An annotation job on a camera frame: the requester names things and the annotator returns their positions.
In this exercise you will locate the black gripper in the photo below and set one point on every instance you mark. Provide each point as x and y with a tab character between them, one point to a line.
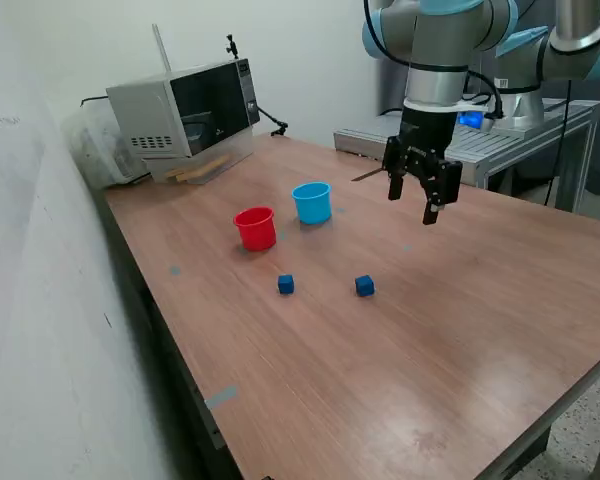
427	132

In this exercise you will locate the blue cube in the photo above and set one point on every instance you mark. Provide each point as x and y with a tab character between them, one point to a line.
286	284
364	286

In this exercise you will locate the aluminium robot base table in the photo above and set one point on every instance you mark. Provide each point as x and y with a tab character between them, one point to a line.
510	150

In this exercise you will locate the silver blue-capped robot arm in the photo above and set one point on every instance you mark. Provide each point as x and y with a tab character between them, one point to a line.
440	40

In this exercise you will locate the blue plastic cup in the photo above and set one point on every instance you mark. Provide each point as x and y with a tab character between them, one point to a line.
312	207

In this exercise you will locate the red plastic cup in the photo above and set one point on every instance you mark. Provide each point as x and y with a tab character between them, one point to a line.
256	235

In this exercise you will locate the wooden sticks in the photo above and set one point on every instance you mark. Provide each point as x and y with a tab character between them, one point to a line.
200	169

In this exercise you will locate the silver microwave oven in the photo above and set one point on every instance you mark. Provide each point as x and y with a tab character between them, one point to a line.
145	115

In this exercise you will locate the long grey tape strip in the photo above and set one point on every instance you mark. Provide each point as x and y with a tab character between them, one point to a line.
221	396

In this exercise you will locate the translucent plastic bag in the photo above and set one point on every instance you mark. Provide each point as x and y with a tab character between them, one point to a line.
95	150

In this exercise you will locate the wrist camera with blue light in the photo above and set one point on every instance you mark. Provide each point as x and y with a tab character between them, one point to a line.
471	120

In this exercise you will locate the small black camera mount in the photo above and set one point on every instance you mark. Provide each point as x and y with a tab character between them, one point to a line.
231	47

